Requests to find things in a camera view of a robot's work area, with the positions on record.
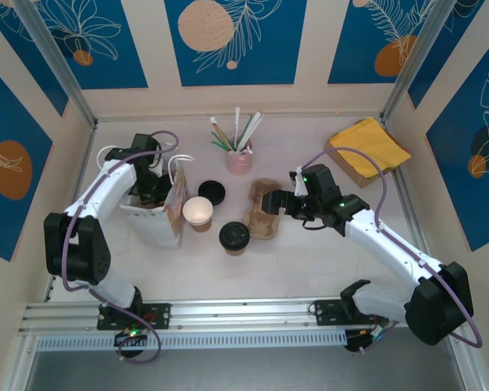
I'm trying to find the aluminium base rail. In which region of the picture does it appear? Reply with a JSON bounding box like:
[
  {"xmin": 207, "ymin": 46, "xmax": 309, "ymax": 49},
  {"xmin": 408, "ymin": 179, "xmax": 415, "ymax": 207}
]
[{"xmin": 20, "ymin": 296, "xmax": 469, "ymax": 339}]

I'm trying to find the aluminium frame post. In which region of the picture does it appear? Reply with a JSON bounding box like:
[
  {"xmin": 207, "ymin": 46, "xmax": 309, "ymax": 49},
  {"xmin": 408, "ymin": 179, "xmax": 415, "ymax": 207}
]
[
  {"xmin": 379, "ymin": 0, "xmax": 452, "ymax": 121},
  {"xmin": 14, "ymin": 0, "xmax": 99, "ymax": 130}
]

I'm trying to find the green straw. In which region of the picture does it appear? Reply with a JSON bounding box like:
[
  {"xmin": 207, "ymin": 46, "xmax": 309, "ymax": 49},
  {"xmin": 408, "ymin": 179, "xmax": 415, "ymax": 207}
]
[
  {"xmin": 209, "ymin": 138, "xmax": 233, "ymax": 154},
  {"xmin": 236, "ymin": 113, "xmax": 254, "ymax": 150}
]

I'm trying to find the arm base electronics board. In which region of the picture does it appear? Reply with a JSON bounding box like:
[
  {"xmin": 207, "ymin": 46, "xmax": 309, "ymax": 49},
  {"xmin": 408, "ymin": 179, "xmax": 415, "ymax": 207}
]
[
  {"xmin": 113, "ymin": 327, "xmax": 151, "ymax": 348},
  {"xmin": 344, "ymin": 321, "xmax": 400, "ymax": 354}
]

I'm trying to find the white wrapped straw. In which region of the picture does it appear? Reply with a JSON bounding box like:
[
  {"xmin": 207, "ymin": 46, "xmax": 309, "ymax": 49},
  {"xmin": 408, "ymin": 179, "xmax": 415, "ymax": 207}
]
[
  {"xmin": 233, "ymin": 106, "xmax": 242, "ymax": 151},
  {"xmin": 239, "ymin": 110, "xmax": 266, "ymax": 151}
]

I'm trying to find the pink straw holder cup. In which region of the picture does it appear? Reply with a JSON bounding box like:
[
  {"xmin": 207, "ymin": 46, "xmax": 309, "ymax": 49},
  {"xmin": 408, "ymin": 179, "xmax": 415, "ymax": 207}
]
[{"xmin": 227, "ymin": 137, "xmax": 255, "ymax": 177}]

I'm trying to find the aluminium table edge rail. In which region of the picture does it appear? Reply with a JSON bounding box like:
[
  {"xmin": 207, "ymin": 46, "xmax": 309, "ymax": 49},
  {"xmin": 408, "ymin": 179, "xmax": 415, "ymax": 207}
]
[
  {"xmin": 43, "ymin": 124, "xmax": 97, "ymax": 303},
  {"xmin": 385, "ymin": 120, "xmax": 429, "ymax": 249}
]

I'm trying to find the white slotted cable duct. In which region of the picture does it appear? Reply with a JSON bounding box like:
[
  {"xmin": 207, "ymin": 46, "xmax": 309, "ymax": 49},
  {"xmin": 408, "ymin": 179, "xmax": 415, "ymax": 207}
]
[{"xmin": 35, "ymin": 330, "xmax": 348, "ymax": 352}]

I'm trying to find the brown cardboard cup carrier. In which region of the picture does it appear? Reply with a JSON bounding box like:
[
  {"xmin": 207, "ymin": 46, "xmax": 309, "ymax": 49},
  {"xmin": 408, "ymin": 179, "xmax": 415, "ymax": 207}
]
[{"xmin": 243, "ymin": 178, "xmax": 284, "ymax": 240}]

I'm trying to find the brown paper straw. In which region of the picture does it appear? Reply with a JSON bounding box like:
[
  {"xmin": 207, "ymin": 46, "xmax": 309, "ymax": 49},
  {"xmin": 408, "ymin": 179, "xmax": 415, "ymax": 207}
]
[{"xmin": 209, "ymin": 116, "xmax": 236, "ymax": 152}]

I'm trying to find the yellow napkin stack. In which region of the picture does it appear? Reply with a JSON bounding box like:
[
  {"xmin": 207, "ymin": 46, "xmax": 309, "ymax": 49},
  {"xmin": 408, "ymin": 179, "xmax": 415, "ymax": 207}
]
[{"xmin": 328, "ymin": 116, "xmax": 412, "ymax": 180}]

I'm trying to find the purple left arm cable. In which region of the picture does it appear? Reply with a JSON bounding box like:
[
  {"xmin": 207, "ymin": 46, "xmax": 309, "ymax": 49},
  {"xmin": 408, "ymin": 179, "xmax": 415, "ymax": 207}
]
[{"xmin": 60, "ymin": 130, "xmax": 179, "ymax": 364}]

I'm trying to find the brown napkin stack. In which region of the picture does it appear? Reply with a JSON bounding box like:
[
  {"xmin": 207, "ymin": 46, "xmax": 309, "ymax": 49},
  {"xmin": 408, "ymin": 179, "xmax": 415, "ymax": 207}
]
[{"xmin": 324, "ymin": 141, "xmax": 397, "ymax": 189}]

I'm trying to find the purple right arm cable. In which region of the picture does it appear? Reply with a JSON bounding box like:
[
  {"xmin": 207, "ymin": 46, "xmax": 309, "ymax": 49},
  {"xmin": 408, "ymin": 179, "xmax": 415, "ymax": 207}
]
[{"xmin": 297, "ymin": 147, "xmax": 484, "ymax": 349}]

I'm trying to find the white paper bag with handles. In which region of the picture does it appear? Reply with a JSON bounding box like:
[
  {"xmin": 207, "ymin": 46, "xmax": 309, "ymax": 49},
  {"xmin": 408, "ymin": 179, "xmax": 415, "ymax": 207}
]
[{"xmin": 96, "ymin": 145, "xmax": 196, "ymax": 250}]

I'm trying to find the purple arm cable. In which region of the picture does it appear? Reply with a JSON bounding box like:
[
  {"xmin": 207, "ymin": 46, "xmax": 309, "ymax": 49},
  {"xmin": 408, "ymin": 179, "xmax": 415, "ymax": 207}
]
[
  {"xmin": 297, "ymin": 147, "xmax": 484, "ymax": 349},
  {"xmin": 60, "ymin": 130, "xmax": 179, "ymax": 364}
]

